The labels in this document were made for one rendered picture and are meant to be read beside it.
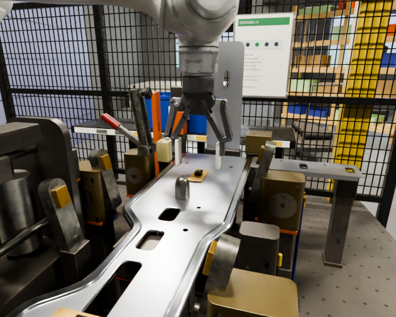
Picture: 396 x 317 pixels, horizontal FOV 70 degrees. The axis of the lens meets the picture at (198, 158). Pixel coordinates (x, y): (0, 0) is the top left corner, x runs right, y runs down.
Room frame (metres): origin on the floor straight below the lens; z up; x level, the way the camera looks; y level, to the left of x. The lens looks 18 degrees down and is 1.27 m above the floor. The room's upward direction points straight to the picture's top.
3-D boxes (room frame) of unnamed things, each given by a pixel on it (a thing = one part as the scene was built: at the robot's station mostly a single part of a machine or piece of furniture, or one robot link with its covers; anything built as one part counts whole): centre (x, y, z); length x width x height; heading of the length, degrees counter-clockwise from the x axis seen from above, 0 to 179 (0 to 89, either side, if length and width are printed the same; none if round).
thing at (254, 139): (0.91, -0.20, 0.88); 0.08 x 0.08 x 0.36; 74
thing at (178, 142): (0.69, 0.05, 1.06); 0.03 x 0.01 x 0.07; 164
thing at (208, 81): (0.68, 0.00, 1.20); 0.08 x 0.07 x 0.09; 74
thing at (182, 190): (0.56, 0.03, 1.02); 0.03 x 0.03 x 0.07
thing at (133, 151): (0.73, 0.17, 0.87); 0.10 x 0.07 x 0.35; 74
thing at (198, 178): (0.68, 0.00, 1.01); 0.08 x 0.04 x 0.01; 164
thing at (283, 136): (1.15, 0.07, 1.02); 0.90 x 0.22 x 0.03; 74
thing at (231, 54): (0.93, -0.09, 1.17); 0.12 x 0.01 x 0.34; 74
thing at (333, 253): (0.72, -0.41, 0.84); 0.05 x 0.05 x 0.29; 74
